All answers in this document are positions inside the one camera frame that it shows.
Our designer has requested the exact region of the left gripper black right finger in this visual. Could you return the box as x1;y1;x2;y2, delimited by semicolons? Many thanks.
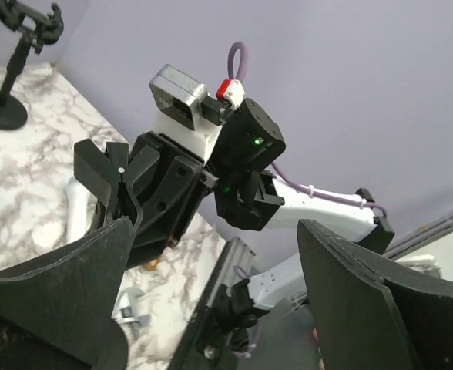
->
297;220;453;369

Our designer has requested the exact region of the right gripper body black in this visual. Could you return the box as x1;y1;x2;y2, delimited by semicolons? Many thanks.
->
126;132;209;268

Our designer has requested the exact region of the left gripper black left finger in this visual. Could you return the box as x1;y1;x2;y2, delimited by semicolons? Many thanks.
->
0;217;135;369

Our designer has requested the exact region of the white microphone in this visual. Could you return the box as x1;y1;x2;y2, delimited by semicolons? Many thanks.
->
65;177;92;244

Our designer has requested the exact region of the black shock mount round stand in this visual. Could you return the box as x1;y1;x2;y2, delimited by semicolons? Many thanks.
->
0;0;64;131

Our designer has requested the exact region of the gold microphone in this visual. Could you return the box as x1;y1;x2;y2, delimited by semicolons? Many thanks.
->
143;258;160;271

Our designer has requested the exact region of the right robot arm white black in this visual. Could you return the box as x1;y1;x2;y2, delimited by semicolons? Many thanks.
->
128;96;384;267

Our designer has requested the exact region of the red handle adjustable wrench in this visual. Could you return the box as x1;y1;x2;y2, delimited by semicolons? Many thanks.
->
114;287;151;340

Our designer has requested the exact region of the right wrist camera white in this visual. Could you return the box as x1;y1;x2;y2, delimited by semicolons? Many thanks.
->
149;64;246;162

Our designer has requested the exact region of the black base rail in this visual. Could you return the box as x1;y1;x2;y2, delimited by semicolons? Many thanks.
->
168;237;260;370

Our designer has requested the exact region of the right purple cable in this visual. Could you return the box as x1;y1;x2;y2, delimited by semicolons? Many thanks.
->
226;40;388;217

